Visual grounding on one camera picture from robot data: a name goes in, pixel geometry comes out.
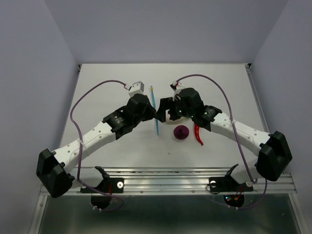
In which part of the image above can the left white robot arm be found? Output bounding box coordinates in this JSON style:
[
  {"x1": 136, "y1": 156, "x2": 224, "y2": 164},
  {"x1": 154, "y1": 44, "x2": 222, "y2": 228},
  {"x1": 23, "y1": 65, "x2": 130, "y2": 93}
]
[{"x1": 36, "y1": 94, "x2": 156, "y2": 198}]

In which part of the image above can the white radish with leaves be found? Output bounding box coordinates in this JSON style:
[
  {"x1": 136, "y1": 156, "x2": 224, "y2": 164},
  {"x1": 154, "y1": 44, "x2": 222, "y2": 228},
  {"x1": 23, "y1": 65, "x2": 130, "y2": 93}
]
[{"x1": 165, "y1": 117, "x2": 187, "y2": 125}]

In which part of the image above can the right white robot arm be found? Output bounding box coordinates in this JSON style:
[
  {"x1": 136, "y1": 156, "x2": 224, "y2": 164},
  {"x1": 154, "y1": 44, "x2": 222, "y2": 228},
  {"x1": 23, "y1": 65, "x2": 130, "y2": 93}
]
[{"x1": 156, "y1": 88, "x2": 293, "y2": 193}]

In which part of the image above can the red chili pepper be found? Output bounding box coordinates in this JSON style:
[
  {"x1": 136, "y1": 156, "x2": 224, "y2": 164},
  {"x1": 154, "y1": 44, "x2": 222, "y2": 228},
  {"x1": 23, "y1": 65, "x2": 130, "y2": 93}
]
[{"x1": 194, "y1": 124, "x2": 204, "y2": 146}]

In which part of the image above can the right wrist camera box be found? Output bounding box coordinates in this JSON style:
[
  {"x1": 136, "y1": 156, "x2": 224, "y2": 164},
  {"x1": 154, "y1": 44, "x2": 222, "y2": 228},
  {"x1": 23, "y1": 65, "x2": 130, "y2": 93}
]
[{"x1": 170, "y1": 81, "x2": 185, "y2": 101}]

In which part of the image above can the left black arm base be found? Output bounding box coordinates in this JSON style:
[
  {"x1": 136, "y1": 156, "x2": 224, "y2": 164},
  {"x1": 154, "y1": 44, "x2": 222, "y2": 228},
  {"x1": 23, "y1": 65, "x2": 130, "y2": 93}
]
[{"x1": 80, "y1": 166, "x2": 124, "y2": 212}]

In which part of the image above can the purple onion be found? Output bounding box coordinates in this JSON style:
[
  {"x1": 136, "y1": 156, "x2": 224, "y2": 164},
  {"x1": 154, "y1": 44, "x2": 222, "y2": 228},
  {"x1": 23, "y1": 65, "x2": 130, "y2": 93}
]
[{"x1": 174, "y1": 125, "x2": 189, "y2": 140}]

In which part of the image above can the aluminium mounting rail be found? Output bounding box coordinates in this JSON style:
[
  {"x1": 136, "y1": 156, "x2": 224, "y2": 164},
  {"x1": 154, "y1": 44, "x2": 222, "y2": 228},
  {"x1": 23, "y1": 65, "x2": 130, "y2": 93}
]
[{"x1": 40, "y1": 167, "x2": 298, "y2": 196}]

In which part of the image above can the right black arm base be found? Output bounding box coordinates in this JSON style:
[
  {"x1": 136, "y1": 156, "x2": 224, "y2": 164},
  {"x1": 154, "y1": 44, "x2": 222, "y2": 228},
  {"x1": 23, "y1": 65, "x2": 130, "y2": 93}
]
[{"x1": 205, "y1": 164, "x2": 254, "y2": 209}]

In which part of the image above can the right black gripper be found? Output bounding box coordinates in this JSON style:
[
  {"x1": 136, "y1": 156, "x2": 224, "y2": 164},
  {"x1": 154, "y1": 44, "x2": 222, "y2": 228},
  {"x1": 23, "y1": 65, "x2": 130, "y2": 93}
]
[{"x1": 155, "y1": 96, "x2": 194, "y2": 123}]

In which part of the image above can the clear zip top bag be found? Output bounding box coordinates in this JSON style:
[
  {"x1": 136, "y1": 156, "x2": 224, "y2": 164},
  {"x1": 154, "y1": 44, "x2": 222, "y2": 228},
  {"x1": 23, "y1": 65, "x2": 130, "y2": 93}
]
[{"x1": 150, "y1": 85, "x2": 160, "y2": 136}]

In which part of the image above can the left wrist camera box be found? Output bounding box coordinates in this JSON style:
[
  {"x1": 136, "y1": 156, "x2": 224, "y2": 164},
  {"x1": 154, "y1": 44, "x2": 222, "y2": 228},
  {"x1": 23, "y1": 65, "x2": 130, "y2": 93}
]
[{"x1": 125, "y1": 81, "x2": 144, "y2": 97}]

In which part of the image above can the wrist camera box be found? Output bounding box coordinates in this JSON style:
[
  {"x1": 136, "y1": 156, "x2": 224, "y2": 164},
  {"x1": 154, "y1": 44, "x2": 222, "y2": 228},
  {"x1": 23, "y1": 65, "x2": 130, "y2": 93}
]
[
  {"x1": 170, "y1": 81, "x2": 185, "y2": 101},
  {"x1": 125, "y1": 81, "x2": 144, "y2": 97}
]

